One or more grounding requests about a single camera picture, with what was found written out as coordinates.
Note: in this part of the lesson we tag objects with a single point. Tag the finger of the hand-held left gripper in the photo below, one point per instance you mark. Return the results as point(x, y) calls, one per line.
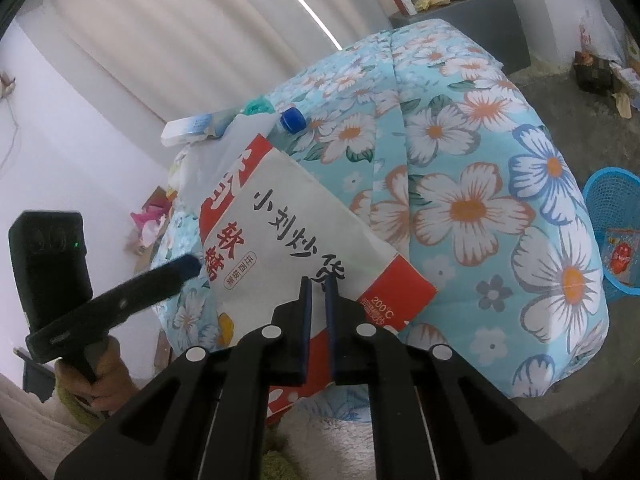
point(150, 285)

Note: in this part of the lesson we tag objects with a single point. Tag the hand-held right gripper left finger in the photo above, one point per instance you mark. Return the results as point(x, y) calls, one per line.
point(302, 330)

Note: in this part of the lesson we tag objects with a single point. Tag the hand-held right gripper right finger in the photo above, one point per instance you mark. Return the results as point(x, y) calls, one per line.
point(332, 330)

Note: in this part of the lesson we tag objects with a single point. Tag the red and white paper bag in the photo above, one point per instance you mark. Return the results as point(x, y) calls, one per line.
point(300, 220)

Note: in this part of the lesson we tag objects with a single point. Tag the red snack packet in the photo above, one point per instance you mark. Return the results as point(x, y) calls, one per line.
point(622, 255)

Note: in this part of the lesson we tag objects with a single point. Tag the blue plastic wastebasket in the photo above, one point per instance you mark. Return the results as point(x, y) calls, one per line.
point(600, 195)

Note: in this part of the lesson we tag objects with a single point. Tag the person's left hand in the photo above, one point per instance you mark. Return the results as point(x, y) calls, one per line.
point(117, 380)

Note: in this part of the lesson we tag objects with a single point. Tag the pink plastic bag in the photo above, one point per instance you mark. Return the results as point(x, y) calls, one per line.
point(145, 217)

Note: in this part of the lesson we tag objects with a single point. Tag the cardboard box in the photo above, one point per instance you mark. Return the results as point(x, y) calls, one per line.
point(155, 197)

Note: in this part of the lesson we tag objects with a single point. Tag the white fluffy cloth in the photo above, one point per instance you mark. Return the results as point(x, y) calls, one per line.
point(325, 420)

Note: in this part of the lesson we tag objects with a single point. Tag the crumpled clear plastic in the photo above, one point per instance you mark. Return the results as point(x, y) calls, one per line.
point(200, 180)

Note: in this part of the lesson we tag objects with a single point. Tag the green fuzzy cloth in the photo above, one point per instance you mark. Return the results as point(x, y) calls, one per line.
point(277, 462)

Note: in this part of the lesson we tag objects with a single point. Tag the white blue carton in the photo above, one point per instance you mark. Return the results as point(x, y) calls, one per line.
point(192, 127)

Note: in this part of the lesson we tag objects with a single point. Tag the blue floral cloth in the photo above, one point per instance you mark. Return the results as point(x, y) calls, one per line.
point(475, 185)

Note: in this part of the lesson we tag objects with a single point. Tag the green plastic bag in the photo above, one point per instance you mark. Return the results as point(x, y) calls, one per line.
point(257, 106)

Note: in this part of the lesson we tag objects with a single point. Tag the clear bottle with blue cap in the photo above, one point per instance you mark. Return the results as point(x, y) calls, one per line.
point(292, 120)

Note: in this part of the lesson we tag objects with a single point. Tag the white curtain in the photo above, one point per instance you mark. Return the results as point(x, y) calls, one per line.
point(200, 25)

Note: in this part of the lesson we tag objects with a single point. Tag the small white bottle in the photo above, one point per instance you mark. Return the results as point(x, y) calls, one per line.
point(407, 5)

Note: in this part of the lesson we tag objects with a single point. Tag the grey cabinet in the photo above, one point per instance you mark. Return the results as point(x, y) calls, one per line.
point(480, 15)

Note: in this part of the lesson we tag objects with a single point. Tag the dark box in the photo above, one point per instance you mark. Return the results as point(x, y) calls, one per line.
point(595, 75)

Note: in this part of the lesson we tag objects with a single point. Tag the brown cardboard scrap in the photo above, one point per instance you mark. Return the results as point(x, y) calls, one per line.
point(622, 105)

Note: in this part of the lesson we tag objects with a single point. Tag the flat printed carton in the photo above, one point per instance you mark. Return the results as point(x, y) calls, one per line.
point(631, 77)

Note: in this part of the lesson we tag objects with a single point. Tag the white plastic bag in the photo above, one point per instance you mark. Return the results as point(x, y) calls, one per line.
point(600, 35)

